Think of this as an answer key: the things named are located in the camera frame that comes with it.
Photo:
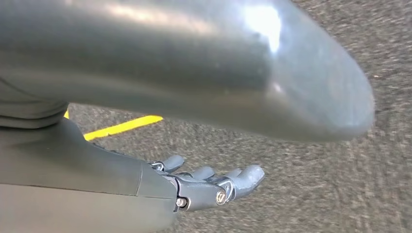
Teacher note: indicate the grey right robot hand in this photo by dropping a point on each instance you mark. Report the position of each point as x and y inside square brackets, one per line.
[193, 64]

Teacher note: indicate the yellow floor tape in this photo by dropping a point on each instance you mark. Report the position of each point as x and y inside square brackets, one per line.
[125, 127]

